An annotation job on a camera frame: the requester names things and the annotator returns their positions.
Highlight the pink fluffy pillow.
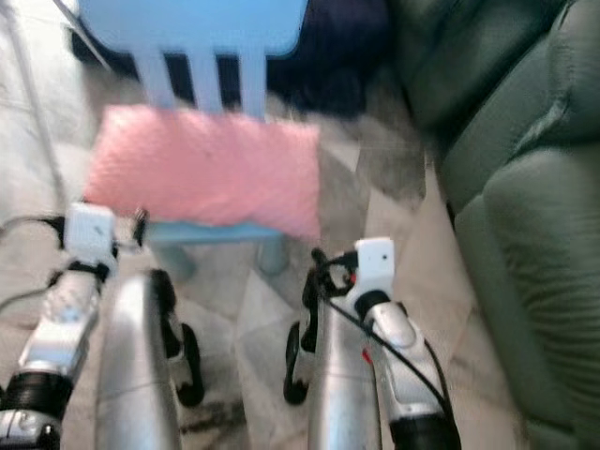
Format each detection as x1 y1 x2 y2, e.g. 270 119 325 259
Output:
82 103 322 243

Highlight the light blue plastic chair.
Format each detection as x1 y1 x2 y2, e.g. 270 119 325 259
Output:
75 0 310 280

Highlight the dark green leather sofa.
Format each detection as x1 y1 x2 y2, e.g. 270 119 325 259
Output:
394 0 600 450

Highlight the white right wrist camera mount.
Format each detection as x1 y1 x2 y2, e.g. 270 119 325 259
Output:
347 237 397 303

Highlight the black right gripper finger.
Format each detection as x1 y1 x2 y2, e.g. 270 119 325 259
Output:
307 247 338 303

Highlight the silver left robot leg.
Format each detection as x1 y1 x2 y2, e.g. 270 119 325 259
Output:
96 267 205 450

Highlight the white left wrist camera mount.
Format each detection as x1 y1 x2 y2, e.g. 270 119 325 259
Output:
64 202 118 265

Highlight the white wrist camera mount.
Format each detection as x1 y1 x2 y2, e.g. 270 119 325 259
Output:
64 202 118 265
347 237 397 303

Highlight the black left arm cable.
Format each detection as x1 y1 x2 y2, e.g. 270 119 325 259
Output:
0 286 57 312
0 216 65 235

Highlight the thin white cord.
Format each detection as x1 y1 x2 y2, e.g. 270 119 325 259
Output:
52 0 106 68

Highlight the dark navy fabric bundle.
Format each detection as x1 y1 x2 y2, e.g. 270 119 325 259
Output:
67 0 399 118

